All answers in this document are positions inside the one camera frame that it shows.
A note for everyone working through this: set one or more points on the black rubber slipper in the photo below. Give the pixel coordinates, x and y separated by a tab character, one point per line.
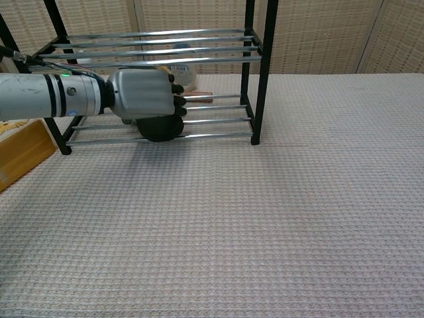
160	129

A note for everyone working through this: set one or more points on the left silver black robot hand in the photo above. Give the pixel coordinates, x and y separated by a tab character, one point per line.
142	94

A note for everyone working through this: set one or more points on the beige bamboo folding screen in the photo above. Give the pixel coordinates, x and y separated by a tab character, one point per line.
324	36

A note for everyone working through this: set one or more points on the small white green-label bottle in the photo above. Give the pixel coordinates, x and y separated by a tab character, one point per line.
83	61

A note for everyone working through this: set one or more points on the white woven tablecloth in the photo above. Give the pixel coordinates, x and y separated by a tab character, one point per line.
265	232

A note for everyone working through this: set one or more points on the clear bottle with blue cap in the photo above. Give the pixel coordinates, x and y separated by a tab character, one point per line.
185	74

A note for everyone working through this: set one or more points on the wooden rolling stick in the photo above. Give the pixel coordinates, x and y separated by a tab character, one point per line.
200	93

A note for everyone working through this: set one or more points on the black metal shoe rack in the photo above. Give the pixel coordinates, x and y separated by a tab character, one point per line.
265	66

